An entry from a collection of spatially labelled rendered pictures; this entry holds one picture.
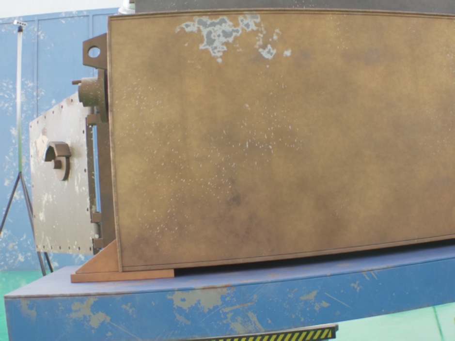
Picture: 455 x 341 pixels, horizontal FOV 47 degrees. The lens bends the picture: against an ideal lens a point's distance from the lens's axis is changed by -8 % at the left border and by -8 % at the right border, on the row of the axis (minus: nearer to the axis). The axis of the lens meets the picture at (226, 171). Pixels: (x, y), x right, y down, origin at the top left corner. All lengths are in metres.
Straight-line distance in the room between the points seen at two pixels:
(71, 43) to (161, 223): 9.83
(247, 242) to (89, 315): 0.40
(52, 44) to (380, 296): 10.21
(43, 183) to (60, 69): 8.59
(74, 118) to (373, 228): 1.13
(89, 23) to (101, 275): 9.93
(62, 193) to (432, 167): 1.32
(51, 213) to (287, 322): 1.36
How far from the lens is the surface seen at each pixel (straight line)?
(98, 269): 1.24
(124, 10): 2.27
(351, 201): 1.30
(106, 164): 1.80
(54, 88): 10.76
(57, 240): 2.19
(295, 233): 1.26
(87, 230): 1.89
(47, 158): 2.13
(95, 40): 1.37
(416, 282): 1.16
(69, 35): 11.03
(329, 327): 2.11
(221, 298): 1.05
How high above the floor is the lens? 0.76
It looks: 5 degrees up
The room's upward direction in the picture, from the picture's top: 4 degrees counter-clockwise
